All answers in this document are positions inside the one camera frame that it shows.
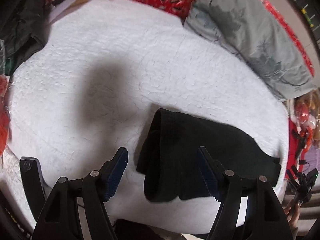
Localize grey floral pillow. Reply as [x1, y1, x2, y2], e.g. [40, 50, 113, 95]
[184, 0, 316, 101]

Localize dark green jacket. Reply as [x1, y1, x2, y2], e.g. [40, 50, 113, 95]
[1, 0, 48, 76]

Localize black pants with yellow patch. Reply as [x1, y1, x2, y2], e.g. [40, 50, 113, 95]
[137, 108, 281, 203]

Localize plastic bag with orange cloth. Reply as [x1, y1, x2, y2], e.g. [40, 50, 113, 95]
[0, 75, 10, 155]

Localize bag of toys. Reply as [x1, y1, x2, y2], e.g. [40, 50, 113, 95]
[287, 89, 319, 172]

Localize white quilted bed cover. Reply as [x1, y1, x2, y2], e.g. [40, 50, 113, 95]
[1, 0, 289, 234]

